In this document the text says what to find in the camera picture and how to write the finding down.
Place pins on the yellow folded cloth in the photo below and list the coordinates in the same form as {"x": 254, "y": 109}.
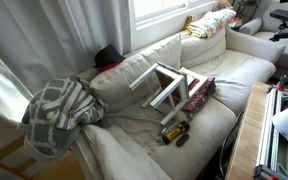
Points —
{"x": 188, "y": 28}

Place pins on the red cloth under hat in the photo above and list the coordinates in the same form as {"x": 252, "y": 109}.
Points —
{"x": 109, "y": 67}

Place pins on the grey armchair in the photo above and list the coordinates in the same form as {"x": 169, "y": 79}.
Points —
{"x": 284, "y": 50}

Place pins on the black hat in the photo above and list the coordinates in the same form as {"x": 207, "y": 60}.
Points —
{"x": 107, "y": 55}

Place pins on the white wooden shelf frame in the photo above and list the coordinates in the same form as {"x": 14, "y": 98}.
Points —
{"x": 180, "y": 85}

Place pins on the yellow black flashlight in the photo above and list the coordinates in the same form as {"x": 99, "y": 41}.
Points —
{"x": 175, "y": 132}

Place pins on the grey curtain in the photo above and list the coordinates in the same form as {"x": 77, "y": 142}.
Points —
{"x": 50, "y": 40}

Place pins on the grey white patterned blanket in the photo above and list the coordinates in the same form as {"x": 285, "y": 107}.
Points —
{"x": 60, "y": 110}

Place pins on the small black remote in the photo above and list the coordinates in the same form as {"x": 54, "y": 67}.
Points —
{"x": 182, "y": 140}

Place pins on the cream fabric sofa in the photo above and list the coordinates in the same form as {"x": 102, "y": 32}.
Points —
{"x": 197, "y": 140}

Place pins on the clear plastic bottle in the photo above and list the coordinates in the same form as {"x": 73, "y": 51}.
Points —
{"x": 159, "y": 136}

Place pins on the wooden side furniture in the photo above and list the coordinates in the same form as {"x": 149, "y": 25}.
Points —
{"x": 4, "y": 153}

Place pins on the light wooden table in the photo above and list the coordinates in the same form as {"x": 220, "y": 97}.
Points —
{"x": 247, "y": 140}

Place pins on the black camera on stand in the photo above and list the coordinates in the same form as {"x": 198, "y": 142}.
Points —
{"x": 285, "y": 15}

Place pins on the large cream back cushion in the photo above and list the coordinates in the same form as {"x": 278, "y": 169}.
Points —
{"x": 124, "y": 80}

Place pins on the red white patterned cloth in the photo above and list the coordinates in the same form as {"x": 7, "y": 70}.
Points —
{"x": 200, "y": 96}

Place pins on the white window frame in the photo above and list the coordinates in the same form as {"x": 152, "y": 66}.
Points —
{"x": 160, "y": 18}

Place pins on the floral quilt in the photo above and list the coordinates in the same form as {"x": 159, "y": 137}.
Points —
{"x": 210, "y": 21}

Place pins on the aluminium rail frame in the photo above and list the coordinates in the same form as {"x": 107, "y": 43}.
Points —
{"x": 267, "y": 133}

